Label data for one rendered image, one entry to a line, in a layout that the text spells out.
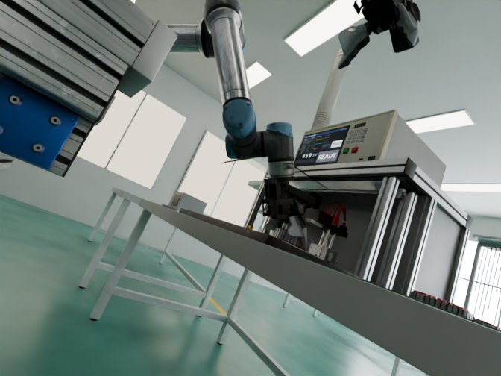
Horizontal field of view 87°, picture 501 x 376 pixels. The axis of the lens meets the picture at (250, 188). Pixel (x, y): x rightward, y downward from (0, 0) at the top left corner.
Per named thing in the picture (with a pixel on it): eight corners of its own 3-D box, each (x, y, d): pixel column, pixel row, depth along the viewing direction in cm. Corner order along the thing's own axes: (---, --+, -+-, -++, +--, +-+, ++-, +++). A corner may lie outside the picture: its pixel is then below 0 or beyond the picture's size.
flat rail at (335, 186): (386, 190, 71) (389, 180, 72) (262, 186, 125) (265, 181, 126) (388, 192, 72) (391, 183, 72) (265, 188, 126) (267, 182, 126)
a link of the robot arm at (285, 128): (263, 127, 80) (291, 124, 80) (265, 163, 81) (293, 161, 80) (262, 121, 72) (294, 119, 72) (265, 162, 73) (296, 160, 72)
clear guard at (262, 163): (253, 157, 88) (259, 142, 89) (223, 163, 109) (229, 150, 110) (317, 198, 103) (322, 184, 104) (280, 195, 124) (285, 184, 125)
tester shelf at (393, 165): (404, 172, 70) (408, 157, 71) (265, 177, 129) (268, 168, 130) (470, 231, 90) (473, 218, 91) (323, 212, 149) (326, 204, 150)
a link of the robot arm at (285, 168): (283, 162, 82) (300, 160, 75) (284, 177, 82) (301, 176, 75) (263, 163, 78) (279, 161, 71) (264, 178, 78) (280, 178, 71)
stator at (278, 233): (284, 241, 71) (288, 228, 72) (264, 235, 82) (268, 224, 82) (314, 255, 76) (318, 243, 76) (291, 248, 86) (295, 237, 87)
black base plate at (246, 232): (265, 245, 51) (269, 233, 51) (178, 212, 106) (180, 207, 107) (394, 302, 72) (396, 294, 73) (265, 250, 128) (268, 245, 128)
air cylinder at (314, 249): (322, 264, 81) (328, 247, 82) (306, 258, 87) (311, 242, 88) (332, 268, 83) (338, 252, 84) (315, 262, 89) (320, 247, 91)
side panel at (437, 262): (403, 306, 71) (432, 197, 77) (392, 301, 74) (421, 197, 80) (448, 326, 84) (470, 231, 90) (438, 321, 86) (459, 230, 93)
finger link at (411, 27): (401, 24, 43) (382, 4, 48) (414, 51, 46) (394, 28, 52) (421, 8, 41) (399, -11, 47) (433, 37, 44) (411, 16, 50)
